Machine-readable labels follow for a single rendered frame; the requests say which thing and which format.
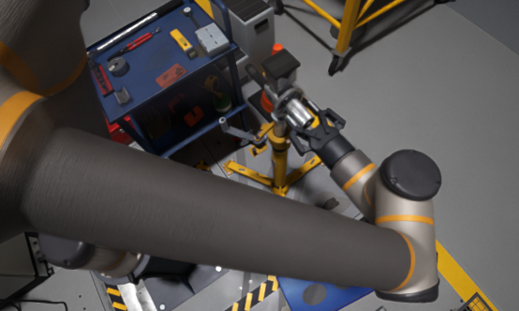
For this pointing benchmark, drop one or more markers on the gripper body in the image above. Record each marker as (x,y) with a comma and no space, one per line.
(336,151)

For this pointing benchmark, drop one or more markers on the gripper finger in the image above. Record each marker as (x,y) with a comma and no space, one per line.
(307,142)
(332,121)

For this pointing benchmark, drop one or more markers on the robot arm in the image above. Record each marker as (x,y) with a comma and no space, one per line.
(199,216)

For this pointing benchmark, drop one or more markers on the grey inner tube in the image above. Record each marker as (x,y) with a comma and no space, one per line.
(279,128)

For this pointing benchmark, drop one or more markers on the yellow tail stand body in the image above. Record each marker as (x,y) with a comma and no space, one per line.
(279,164)

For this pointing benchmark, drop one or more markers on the grey jack screw head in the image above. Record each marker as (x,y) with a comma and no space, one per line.
(277,88)

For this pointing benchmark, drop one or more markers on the grey flip lock lever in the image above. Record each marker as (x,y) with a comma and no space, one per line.
(240,133)

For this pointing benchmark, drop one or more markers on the tall yellow tripod jack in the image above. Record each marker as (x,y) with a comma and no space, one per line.
(348,26)

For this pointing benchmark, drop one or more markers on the orange cone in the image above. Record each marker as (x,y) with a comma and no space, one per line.
(266,102)

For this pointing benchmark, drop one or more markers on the green tin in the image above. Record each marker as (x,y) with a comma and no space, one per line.
(222,102)

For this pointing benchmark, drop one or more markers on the orange small box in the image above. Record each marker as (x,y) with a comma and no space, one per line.
(194,116)

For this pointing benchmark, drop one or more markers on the wide light grey block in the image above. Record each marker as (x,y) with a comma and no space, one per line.
(212,39)

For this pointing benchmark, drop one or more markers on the blue floor plate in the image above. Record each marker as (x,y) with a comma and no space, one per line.
(328,293)

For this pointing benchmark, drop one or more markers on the orange red card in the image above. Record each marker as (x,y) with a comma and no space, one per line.
(171,75)

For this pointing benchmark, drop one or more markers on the yellow hand tool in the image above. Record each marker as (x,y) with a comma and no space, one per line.
(181,39)

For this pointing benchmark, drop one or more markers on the blue tool cart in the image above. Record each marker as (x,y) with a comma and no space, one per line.
(156,51)

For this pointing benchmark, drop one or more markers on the red toolbox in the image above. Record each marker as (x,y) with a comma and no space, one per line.
(119,131)

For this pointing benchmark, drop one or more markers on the dark round disc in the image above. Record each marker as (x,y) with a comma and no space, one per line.
(118,67)

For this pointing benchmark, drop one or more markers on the yellow black grated box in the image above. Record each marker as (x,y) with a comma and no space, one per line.
(475,303)

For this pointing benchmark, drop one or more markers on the steel bar with black grip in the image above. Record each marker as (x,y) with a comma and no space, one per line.
(130,29)

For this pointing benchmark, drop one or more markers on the red strip tool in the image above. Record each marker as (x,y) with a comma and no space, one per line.
(101,80)

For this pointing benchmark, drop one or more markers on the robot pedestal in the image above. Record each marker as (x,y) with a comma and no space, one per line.
(173,276)

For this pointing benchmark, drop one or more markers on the small grey bracket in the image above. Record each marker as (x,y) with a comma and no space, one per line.
(122,96)

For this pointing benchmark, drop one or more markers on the black metal frame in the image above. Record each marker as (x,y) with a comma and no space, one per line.
(41,259)

